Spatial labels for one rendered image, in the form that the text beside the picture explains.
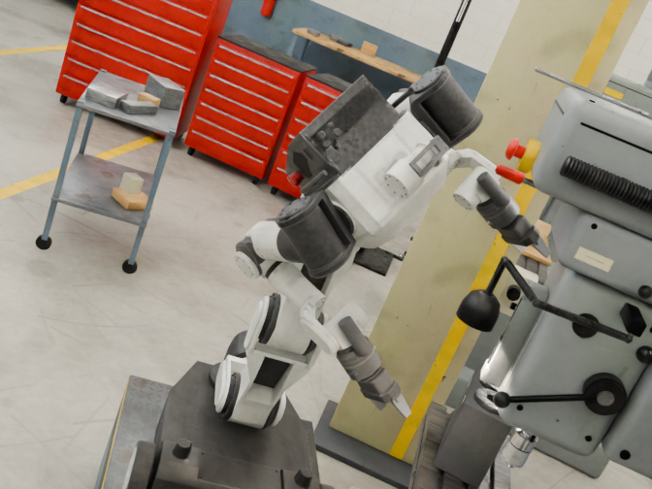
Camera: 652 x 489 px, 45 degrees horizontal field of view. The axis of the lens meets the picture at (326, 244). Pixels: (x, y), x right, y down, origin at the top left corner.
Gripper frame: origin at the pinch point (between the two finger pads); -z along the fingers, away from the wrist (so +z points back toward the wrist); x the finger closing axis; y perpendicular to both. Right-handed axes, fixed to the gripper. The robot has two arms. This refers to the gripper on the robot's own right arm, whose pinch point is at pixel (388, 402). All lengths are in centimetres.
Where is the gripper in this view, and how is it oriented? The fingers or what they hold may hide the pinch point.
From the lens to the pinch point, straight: 193.9
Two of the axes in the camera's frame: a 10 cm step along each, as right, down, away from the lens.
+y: 6.9, -6.0, 4.0
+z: -5.2, -8.0, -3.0
